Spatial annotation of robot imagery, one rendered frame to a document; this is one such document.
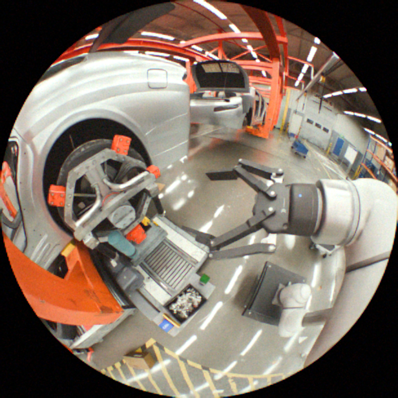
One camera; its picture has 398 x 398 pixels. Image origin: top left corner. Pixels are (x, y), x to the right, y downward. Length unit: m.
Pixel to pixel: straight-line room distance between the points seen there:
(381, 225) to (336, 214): 0.08
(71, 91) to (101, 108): 0.22
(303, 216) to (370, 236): 0.10
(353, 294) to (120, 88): 0.98
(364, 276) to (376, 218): 0.06
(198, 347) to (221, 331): 0.28
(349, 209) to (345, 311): 0.11
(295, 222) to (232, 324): 1.25
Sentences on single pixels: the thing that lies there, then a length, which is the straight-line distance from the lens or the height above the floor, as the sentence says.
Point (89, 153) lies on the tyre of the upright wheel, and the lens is 0.69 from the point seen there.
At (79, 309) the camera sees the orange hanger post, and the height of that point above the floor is 0.88.
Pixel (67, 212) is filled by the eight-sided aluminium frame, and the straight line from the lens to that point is 0.68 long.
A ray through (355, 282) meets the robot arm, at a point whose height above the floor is 1.18.
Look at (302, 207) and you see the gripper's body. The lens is 0.16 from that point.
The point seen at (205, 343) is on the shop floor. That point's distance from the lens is 1.38.
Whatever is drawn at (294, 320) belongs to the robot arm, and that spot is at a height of 0.60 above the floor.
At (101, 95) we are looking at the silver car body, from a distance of 0.79.
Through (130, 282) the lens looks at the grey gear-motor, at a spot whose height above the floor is 0.40.
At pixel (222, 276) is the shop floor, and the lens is 1.28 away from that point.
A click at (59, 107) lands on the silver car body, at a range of 0.77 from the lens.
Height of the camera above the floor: 1.25
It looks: 46 degrees down
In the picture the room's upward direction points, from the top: straight up
